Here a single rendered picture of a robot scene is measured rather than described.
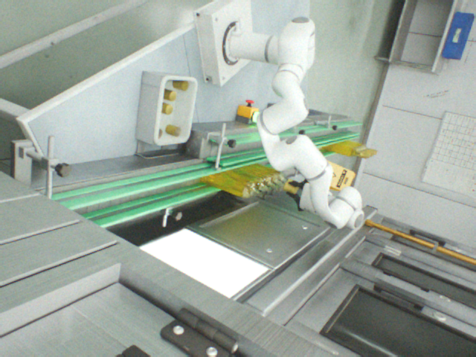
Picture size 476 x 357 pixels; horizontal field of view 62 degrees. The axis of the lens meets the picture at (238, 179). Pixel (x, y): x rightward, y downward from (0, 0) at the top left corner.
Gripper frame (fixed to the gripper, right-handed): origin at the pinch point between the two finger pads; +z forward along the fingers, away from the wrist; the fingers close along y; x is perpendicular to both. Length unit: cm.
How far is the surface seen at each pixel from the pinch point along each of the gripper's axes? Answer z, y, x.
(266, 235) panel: -6.8, -12.7, 18.2
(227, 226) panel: 3.7, -12.6, 27.3
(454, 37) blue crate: 151, 119, -490
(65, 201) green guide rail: 3, 4, 83
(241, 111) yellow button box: 42.4, 19.7, -6.9
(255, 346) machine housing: -69, 23, 96
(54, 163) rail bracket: -4, 16, 89
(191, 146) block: 25.3, 9.8, 31.1
